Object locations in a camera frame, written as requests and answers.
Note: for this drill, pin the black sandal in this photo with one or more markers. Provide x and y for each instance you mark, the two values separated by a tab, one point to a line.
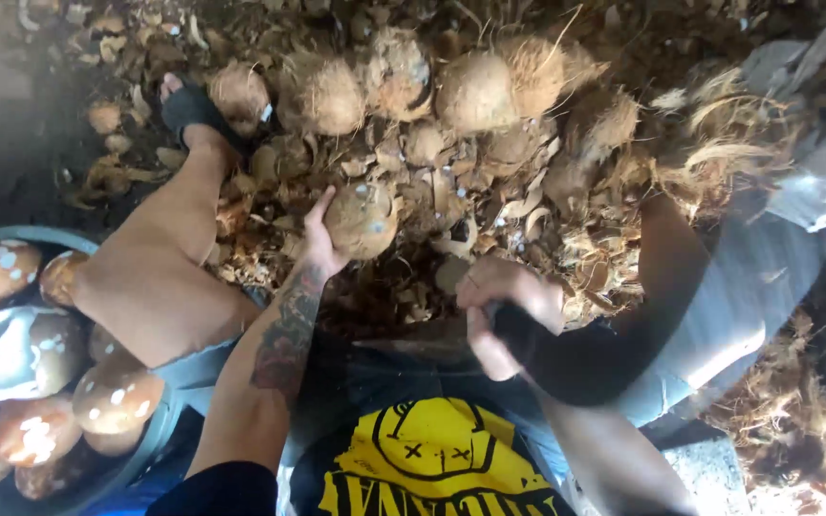
194	107

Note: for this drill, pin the white sack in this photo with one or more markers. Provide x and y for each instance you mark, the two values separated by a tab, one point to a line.
822	172

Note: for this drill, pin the person's right fingers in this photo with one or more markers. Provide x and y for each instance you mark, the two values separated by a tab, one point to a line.
481	326

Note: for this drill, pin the person's left leg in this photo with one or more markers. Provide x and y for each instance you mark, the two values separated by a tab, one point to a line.
162	265

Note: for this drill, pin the black shirt with yellow print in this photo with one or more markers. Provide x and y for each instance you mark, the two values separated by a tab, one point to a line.
427	451

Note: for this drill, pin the grey shorts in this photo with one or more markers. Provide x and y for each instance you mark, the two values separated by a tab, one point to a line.
735	301

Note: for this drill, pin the person's right leg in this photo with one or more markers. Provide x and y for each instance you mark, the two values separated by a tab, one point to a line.
671	251

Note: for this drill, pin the person's leg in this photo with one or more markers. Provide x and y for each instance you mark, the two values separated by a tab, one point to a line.
162	265
671	251

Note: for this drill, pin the heap of coconut shell scraps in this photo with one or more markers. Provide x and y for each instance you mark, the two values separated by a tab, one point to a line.
520	208

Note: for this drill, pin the heap of coconut fibre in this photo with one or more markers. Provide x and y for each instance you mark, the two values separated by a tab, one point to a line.
793	416

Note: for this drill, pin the grey plastic basin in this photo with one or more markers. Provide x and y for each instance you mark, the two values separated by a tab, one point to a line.
155	444

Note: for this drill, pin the person's right hand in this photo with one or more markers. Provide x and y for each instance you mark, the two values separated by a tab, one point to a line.
513	287

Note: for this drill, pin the pile of hairy coconuts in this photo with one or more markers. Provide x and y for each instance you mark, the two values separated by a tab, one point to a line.
474	93

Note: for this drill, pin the person's left hand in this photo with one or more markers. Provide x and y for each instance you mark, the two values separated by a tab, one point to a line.
320	247

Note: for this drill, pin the black wrist wrap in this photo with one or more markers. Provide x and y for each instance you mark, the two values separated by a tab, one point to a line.
578	365

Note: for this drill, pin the white plastic scrap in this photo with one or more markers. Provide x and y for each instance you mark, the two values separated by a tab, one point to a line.
4	358

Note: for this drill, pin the grey concrete block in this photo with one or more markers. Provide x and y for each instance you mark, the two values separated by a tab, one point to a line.
707	476

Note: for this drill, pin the heap of peeled spotted coconuts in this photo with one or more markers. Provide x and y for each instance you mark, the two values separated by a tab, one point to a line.
115	394

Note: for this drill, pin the brown husked coconut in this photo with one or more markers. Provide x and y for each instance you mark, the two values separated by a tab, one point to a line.
361	218

